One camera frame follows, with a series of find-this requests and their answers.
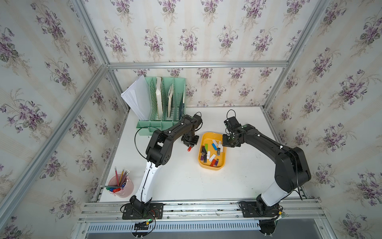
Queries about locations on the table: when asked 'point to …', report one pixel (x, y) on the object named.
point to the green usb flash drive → (206, 147)
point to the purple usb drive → (202, 158)
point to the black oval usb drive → (204, 150)
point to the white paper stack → (138, 97)
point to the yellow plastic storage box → (211, 154)
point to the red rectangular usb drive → (213, 163)
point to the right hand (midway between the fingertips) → (226, 143)
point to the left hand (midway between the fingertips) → (193, 146)
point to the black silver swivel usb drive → (218, 151)
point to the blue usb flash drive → (215, 147)
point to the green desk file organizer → (168, 99)
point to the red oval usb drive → (189, 148)
